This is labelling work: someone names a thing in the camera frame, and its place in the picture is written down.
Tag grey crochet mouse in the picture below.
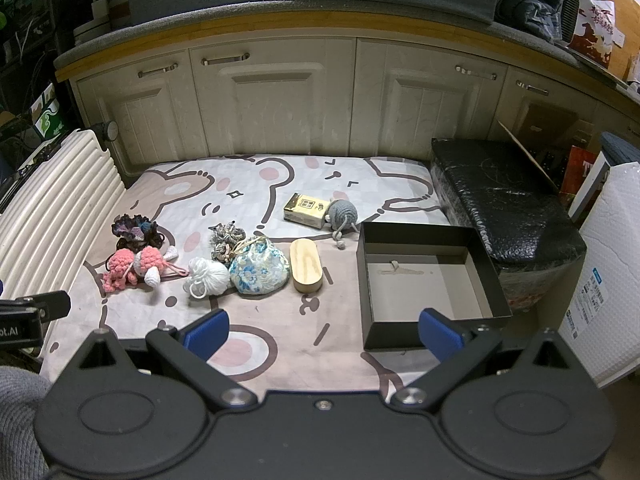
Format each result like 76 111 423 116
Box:
324 199 362 251

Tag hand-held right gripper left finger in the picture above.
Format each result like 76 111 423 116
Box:
65 309 258 413

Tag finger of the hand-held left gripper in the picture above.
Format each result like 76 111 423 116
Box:
0 291 71 320

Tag black plastic wrapped cushion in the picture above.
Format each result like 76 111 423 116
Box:
431 137 587 311

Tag red box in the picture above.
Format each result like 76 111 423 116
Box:
559 145 608 211

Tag dark cluttered shelf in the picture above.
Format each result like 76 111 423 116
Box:
0 0 61 126

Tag oval wooden box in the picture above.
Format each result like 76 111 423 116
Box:
290 239 326 294

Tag white appliance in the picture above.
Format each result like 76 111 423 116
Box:
550 0 591 46

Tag white bubble wrap package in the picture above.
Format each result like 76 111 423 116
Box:
557 162 640 388

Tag dark purple crochet scrunchie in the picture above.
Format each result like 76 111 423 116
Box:
111 213 166 251

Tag pink crochet bunny doll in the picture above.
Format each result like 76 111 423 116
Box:
132 245 191 286

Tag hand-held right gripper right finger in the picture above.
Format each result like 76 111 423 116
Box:
387 309 588 413

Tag blue floral drawstring pouch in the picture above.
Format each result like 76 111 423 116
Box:
229 237 292 295

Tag white flat box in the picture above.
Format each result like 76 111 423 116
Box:
567 152 621 223

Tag grey braided cord knot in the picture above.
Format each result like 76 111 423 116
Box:
208 220 247 263

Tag cream cabinet door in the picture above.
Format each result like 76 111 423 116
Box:
189 36 357 157
350 37 508 163
500 67 601 143
70 49 208 176

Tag grey clothing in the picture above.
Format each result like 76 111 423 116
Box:
0 365 53 480

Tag blue grey round lid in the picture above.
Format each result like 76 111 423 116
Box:
600 131 640 166

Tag bear print blanket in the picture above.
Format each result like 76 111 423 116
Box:
40 154 451 396

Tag white ribbed suitcase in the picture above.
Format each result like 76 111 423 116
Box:
0 121 126 356

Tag white container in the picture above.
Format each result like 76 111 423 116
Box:
75 0 131 36

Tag green and white carton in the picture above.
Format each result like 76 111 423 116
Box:
30 82 66 138

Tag brown cardboard flap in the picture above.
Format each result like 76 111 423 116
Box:
497 120 561 193

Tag small gold box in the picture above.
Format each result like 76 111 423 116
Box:
283 192 332 229

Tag white yarn ball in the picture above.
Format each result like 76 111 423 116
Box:
182 256 231 300

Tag black cardboard box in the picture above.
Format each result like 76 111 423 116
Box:
356 221 513 352

